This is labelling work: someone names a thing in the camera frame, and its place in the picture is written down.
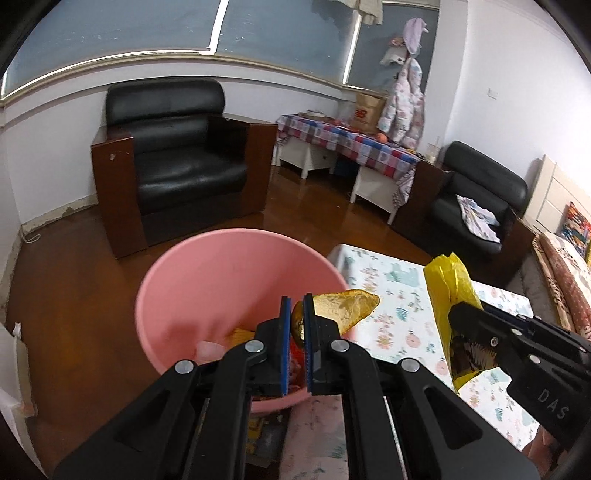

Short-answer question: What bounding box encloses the large banana peel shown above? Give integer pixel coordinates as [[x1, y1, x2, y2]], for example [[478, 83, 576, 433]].
[[291, 289, 380, 352]]

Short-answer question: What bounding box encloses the pale printed cloth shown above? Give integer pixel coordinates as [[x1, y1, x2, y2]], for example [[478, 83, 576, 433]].
[[456, 194, 502, 244]]

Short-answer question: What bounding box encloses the floral puffer jacket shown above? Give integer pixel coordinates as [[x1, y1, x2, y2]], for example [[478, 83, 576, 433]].
[[378, 58, 425, 149]]

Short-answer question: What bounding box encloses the brown floral bed blanket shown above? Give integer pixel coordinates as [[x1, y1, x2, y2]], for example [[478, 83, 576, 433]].
[[517, 235, 591, 342]]

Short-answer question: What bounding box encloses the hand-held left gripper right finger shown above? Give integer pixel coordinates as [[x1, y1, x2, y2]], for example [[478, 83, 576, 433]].
[[302, 293, 541, 480]]

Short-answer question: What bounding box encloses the grey white hanging cloth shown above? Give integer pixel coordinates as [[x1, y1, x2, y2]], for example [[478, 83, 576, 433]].
[[381, 46, 410, 66]]

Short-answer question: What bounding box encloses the beige hanging garment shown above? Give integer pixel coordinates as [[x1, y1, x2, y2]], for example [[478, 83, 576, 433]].
[[339, 0, 384, 27]]

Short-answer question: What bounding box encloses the colourful patterned pillow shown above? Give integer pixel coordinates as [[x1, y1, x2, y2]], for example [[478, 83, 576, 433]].
[[561, 202, 591, 253]]

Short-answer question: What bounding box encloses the yellow snack wrapper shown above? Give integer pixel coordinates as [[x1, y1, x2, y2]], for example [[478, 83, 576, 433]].
[[424, 252, 498, 394]]

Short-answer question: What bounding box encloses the black armchair with scuffed wood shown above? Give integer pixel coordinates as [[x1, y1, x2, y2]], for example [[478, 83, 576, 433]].
[[91, 78, 278, 259]]

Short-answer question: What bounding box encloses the pink plastic bucket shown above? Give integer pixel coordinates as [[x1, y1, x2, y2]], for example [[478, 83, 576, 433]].
[[135, 228, 365, 415]]

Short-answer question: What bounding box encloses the brown paper bag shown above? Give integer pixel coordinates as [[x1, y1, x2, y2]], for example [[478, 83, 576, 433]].
[[349, 92, 387, 136]]

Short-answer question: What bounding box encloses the plaid tablecloth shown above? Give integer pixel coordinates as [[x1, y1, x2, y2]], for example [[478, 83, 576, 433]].
[[276, 113, 422, 205]]

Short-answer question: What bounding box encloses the floral bear print tablecloth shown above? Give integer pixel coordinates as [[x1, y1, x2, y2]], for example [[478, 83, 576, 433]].
[[277, 244, 540, 480]]

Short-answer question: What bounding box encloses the white desk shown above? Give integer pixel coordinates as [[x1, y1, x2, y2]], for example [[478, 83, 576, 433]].
[[276, 137, 400, 225]]

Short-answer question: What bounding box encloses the black armchair holding cloth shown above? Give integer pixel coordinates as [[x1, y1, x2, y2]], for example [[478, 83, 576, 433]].
[[392, 141, 537, 283]]

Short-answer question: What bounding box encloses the cream headboard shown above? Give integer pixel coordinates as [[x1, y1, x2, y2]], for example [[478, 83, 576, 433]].
[[522, 156, 591, 237]]

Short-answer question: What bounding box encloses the red white wrapper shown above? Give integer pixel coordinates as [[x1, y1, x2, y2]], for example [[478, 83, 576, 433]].
[[289, 344, 308, 394]]

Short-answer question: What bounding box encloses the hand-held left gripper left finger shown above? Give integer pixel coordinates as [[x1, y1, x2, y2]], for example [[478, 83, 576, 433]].
[[53, 298, 293, 480]]

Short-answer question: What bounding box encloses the white floral bed sheet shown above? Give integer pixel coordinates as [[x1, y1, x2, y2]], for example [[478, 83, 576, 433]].
[[551, 233, 591, 278]]

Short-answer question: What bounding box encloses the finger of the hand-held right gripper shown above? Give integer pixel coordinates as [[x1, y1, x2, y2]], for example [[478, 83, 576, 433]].
[[449, 303, 587, 380], [482, 307, 591, 357]]

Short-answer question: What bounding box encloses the purple hanging garment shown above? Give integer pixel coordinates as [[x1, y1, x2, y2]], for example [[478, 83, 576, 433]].
[[403, 18, 428, 56]]

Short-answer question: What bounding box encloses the dark printed box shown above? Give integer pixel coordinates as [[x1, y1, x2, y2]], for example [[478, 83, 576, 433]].
[[247, 411, 290, 468]]

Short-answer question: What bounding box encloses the person's right hand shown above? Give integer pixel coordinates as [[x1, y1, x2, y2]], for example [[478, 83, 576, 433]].
[[524, 425, 563, 464]]

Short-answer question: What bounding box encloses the translucent white plastic bag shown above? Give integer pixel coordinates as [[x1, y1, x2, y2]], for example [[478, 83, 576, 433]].
[[196, 340, 228, 366]]

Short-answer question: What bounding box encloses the frosted window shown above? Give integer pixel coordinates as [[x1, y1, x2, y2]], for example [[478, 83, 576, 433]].
[[0, 0, 440, 101]]

